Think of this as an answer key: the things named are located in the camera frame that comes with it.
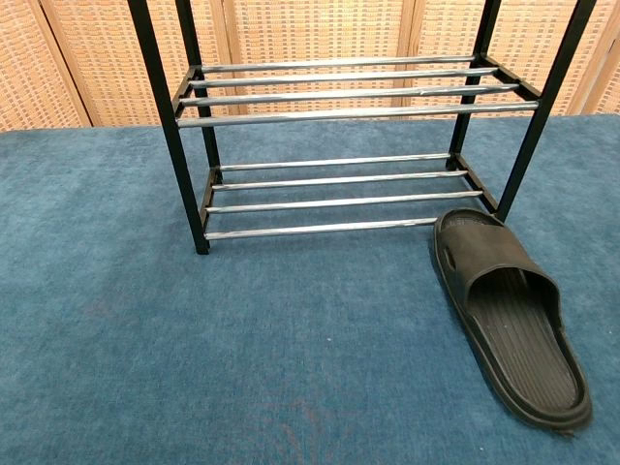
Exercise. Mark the black rubber slipper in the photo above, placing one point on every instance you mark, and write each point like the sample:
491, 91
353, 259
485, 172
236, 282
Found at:
504, 261

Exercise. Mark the black metal shoe rack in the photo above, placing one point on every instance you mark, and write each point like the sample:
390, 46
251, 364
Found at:
168, 121

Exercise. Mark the blue carpet mat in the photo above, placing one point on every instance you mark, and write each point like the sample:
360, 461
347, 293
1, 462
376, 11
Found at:
145, 339

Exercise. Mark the woven bamboo folding screen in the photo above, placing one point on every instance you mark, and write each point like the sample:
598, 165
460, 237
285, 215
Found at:
315, 29

